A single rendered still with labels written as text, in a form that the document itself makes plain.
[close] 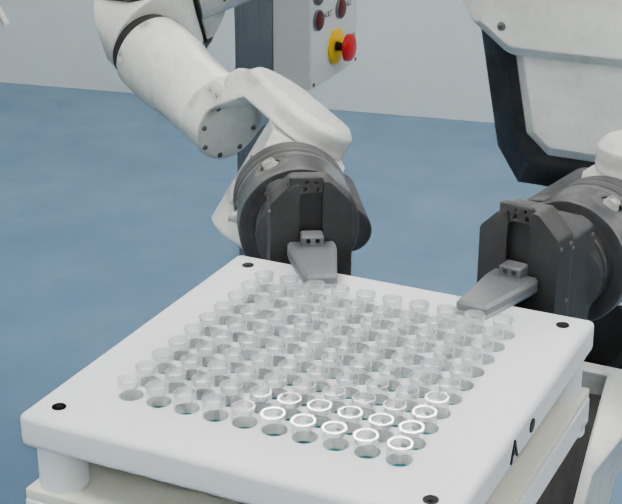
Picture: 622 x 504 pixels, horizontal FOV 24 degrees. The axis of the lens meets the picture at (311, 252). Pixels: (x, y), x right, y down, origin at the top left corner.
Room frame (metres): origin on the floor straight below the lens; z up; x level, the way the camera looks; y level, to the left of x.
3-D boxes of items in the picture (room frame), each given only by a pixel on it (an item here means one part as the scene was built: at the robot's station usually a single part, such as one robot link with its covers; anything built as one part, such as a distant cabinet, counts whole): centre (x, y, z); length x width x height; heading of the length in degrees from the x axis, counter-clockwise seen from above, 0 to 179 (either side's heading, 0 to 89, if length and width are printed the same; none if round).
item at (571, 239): (0.90, -0.17, 1.03); 0.12 x 0.10 x 0.13; 146
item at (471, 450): (0.74, -0.01, 1.03); 0.25 x 0.24 x 0.02; 64
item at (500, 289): (0.82, -0.11, 1.05); 0.06 x 0.03 x 0.02; 146
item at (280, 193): (0.96, 0.01, 1.03); 0.12 x 0.10 x 0.13; 6
